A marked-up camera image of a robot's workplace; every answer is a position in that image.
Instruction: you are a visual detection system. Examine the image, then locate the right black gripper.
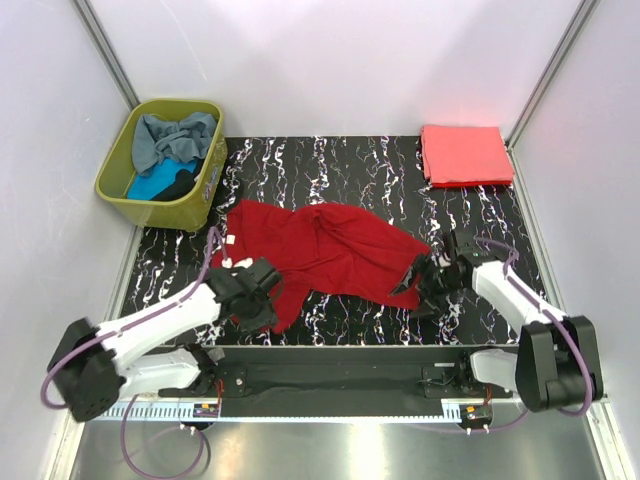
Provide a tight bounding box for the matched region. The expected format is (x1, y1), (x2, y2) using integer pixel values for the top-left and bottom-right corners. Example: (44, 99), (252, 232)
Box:
(389, 252), (465, 320)

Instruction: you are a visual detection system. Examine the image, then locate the red t shirt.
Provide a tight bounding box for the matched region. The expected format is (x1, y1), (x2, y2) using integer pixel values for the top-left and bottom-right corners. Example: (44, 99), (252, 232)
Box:
(211, 200), (430, 334)

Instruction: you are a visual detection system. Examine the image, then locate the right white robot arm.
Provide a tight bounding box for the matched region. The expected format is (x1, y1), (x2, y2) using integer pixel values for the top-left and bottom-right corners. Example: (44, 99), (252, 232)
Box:
(391, 230), (604, 416)

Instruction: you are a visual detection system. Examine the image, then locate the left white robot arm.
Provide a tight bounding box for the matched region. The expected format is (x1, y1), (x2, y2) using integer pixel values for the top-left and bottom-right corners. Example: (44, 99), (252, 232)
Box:
(45, 258), (283, 423)

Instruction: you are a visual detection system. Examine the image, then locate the olive green plastic bin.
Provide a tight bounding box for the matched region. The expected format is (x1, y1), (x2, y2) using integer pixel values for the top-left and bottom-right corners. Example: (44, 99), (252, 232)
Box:
(95, 99), (227, 232)

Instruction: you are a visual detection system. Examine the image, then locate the black t shirt in bin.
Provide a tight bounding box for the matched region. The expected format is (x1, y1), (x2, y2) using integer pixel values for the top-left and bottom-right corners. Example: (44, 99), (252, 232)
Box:
(152, 169), (196, 202)

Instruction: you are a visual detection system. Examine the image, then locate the folded coral t shirt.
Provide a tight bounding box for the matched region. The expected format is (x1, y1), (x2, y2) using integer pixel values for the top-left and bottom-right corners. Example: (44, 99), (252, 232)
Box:
(420, 125), (514, 181)

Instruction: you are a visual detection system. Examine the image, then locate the blue t shirt in bin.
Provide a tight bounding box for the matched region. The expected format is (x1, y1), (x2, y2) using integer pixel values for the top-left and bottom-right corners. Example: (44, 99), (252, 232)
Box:
(127, 159), (187, 201)

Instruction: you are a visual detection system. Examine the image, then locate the grey t shirt in bin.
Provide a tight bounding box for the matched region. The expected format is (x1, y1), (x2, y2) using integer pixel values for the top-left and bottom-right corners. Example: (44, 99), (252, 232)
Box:
(131, 112), (217, 176)

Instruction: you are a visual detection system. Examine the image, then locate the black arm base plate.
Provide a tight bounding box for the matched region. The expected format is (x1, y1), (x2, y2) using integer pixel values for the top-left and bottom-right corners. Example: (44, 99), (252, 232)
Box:
(160, 346), (512, 422)

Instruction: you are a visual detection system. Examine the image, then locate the slotted white cable duct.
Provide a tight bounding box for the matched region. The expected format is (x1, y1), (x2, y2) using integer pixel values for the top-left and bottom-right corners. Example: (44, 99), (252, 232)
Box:
(95, 401), (221, 422)

